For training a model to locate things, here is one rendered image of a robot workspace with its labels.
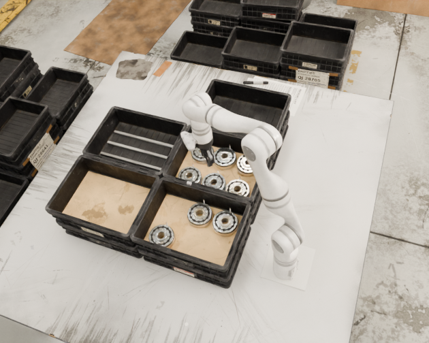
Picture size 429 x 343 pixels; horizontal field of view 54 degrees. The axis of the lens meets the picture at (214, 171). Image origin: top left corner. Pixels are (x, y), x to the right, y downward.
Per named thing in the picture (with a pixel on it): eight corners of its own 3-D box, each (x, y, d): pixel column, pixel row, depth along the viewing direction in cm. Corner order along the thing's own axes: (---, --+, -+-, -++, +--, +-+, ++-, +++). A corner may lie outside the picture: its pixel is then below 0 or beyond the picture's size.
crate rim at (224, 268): (252, 204, 168) (252, 201, 166) (226, 273, 154) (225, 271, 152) (162, 179, 179) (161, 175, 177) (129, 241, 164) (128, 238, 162)
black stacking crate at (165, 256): (252, 216, 176) (251, 202, 167) (227, 282, 162) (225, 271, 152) (166, 191, 187) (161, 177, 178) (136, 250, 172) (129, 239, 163)
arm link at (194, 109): (176, 103, 143) (201, 118, 135) (195, 88, 146) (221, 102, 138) (182, 118, 148) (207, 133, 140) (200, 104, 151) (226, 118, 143)
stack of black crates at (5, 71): (26, 90, 330) (-4, 43, 293) (58, 97, 322) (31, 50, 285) (-5, 128, 310) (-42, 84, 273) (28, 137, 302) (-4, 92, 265)
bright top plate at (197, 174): (203, 169, 186) (203, 168, 186) (197, 188, 181) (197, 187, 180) (182, 165, 188) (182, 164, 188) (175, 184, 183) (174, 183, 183)
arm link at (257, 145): (254, 145, 118) (275, 209, 133) (277, 127, 121) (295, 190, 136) (233, 137, 124) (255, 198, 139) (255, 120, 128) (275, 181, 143)
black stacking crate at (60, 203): (165, 190, 187) (160, 177, 178) (135, 250, 173) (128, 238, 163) (89, 169, 198) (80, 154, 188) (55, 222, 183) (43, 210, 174)
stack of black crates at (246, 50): (288, 71, 315) (290, 34, 286) (277, 100, 300) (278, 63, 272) (237, 62, 325) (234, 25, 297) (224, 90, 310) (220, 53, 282)
